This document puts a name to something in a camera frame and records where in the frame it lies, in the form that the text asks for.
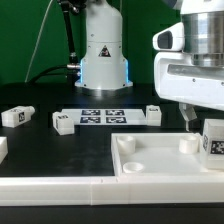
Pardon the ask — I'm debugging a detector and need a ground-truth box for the white square tabletop part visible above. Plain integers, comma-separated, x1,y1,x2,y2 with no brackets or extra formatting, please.
111,133,224,176

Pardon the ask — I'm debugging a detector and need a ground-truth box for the thin white cable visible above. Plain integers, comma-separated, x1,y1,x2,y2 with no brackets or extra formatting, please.
24,0,54,84

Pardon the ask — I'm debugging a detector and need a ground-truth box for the white left fence wall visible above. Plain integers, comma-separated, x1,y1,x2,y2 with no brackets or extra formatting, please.
0,137,8,164

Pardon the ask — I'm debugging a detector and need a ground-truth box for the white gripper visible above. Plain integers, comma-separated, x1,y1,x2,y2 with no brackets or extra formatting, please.
154,52,224,131

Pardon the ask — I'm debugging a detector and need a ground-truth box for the white front fence wall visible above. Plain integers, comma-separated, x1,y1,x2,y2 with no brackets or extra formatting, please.
0,174,224,206

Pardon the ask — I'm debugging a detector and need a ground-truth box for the black cable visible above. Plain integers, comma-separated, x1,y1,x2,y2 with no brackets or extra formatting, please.
27,0,83,84

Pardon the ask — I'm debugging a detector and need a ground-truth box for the white fence wall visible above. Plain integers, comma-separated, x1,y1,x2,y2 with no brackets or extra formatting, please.
0,174,224,206
0,137,8,164

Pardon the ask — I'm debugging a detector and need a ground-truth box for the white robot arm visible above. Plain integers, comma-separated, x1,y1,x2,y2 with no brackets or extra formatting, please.
76,0,224,121

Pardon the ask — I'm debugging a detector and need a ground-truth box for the white sheet with tags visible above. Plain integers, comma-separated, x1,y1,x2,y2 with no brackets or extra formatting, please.
62,109,146,126

